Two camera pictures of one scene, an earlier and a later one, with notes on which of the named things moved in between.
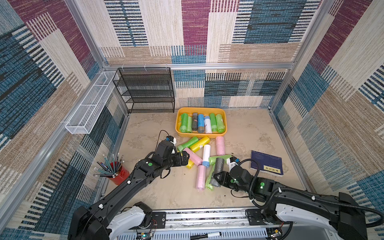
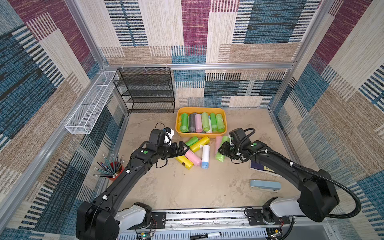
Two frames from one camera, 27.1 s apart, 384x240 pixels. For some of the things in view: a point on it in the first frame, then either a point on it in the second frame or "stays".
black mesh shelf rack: [147, 88] stays
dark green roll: [184, 119] stays
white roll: [208, 128] stays
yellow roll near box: [195, 147] stays
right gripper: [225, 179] -> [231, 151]
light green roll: [208, 186] -> [205, 121]
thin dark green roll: [213, 122] stays
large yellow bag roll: [179, 122] stays
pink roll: [194, 157] stays
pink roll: [201, 177] -> [198, 123]
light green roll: [219, 123] stays
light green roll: [212, 159] -> [218, 156]
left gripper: [185, 159] -> [182, 152]
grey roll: [218, 167] -> [192, 123]
